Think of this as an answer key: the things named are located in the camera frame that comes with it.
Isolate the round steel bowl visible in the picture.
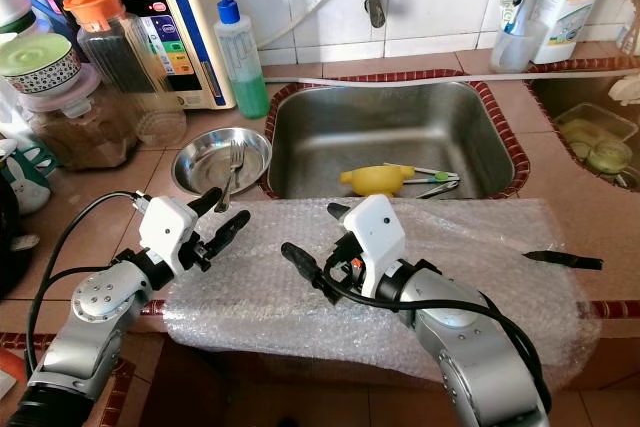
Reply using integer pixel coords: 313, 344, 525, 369
172, 127, 273, 198

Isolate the clear plastic cup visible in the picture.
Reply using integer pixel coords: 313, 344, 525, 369
490, 17, 551, 75

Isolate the steel fork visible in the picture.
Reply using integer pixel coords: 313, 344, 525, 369
220, 140, 249, 213

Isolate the orange lid glass jar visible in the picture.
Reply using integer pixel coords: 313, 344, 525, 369
62, 0, 151, 98

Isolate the yellow plastic juicer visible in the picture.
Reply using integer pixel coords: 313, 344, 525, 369
338, 163, 416, 198

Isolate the clear glass jar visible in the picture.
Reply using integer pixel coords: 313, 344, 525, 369
125, 87, 189, 148

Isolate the green lid patterned container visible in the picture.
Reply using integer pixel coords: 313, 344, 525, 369
0, 32, 86, 96

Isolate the beige water ionizer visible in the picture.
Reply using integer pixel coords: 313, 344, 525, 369
87, 0, 233, 111

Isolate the steel kitchen sink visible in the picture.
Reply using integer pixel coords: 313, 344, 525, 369
265, 82, 531, 200

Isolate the white green mug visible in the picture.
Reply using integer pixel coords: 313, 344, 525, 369
0, 137, 61, 213

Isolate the grey handled utensil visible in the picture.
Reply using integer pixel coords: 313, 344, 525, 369
420, 180, 461, 200

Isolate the orange gas hose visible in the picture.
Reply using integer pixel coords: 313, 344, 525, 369
0, 347, 29, 380

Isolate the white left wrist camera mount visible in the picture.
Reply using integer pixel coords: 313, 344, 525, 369
138, 195, 201, 273

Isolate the black strap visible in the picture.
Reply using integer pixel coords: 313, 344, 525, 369
525, 250, 606, 271

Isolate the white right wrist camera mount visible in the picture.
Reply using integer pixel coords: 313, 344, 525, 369
345, 194, 408, 298

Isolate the green blue handled utensil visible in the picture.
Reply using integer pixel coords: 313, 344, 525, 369
400, 167, 461, 186

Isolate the pink lid brown jar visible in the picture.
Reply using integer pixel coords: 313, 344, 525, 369
22, 67, 136, 173

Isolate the white detergent bottle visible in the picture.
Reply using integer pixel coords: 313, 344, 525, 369
530, 0, 619, 66

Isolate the green soap bottle blue cap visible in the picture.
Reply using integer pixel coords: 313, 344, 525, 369
215, 0, 271, 120

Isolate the clear bubble wrap sheet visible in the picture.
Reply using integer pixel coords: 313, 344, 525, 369
165, 197, 596, 393

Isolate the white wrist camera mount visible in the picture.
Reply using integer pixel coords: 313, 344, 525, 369
345, 194, 408, 298
138, 195, 201, 273

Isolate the black jug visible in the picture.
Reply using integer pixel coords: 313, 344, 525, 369
0, 177, 29, 298

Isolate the small steel sink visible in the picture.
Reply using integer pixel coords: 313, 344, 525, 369
525, 72, 640, 193

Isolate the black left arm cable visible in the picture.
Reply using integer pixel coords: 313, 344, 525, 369
25, 191, 151, 378

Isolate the clear food container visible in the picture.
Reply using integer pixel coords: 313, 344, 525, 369
550, 102, 640, 188

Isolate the white cylindrical canister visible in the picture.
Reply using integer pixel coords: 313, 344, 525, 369
0, 0, 36, 33

